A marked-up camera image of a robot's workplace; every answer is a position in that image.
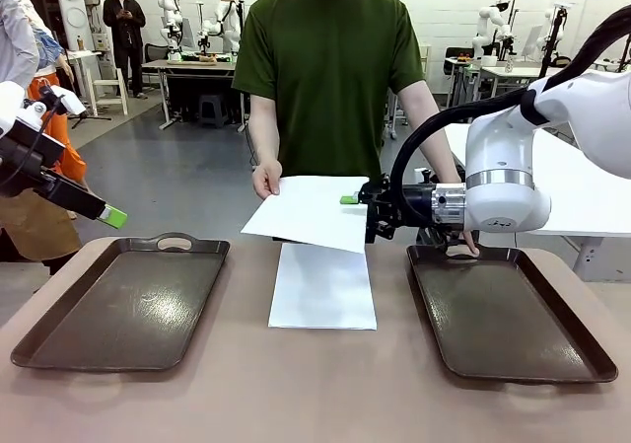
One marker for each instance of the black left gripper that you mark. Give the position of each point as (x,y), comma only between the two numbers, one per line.
(29,162)

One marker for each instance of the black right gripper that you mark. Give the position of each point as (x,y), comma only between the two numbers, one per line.
(419,206)

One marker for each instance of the white A4 paper sheet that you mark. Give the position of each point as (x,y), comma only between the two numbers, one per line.
(305,211)

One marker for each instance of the person's left forearm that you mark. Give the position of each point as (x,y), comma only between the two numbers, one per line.
(418,98)

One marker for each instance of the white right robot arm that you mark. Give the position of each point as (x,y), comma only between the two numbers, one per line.
(498,142)

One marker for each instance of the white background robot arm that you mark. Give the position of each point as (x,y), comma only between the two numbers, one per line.
(212,23)
(549,28)
(171,19)
(485,23)

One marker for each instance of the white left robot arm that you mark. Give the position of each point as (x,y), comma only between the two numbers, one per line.
(7,102)

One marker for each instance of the person's right forearm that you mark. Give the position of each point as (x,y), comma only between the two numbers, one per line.
(263,127)

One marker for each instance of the person's left hand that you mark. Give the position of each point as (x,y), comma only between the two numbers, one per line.
(471,243)

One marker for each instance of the person's right hand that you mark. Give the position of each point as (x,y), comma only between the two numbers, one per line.
(266,179)

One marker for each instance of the person in orange apron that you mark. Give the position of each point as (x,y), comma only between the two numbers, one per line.
(71,157)

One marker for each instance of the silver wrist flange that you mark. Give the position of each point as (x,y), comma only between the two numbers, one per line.
(448,206)

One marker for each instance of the white A4 paper stack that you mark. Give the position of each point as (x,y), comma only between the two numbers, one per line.
(320,290)

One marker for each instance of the dark brown plastic tray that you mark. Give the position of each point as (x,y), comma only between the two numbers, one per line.
(123,305)
(493,315)

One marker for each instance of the person in green shirt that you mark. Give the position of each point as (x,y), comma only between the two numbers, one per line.
(325,68)

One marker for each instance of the grey plastic stool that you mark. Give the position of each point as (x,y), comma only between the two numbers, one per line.
(212,107)

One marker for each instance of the wooden top background table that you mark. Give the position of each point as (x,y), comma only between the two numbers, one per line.
(197,65)

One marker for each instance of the person in black clothes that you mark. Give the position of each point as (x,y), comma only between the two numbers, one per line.
(123,23)

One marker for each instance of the white standing air conditioner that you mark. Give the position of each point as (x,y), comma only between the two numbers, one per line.
(71,4)

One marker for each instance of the white background desk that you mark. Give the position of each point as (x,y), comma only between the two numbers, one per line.
(517,72)

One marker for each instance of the large white table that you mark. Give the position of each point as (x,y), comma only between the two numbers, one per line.
(581,201)

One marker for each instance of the person in white shirt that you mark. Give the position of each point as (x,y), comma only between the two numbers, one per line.
(229,14)

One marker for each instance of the black stand pole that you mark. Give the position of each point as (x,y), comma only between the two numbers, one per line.
(554,38)

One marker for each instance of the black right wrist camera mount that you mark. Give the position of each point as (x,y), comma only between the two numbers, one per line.
(439,238)

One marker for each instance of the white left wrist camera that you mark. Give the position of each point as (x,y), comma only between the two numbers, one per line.
(69,101)

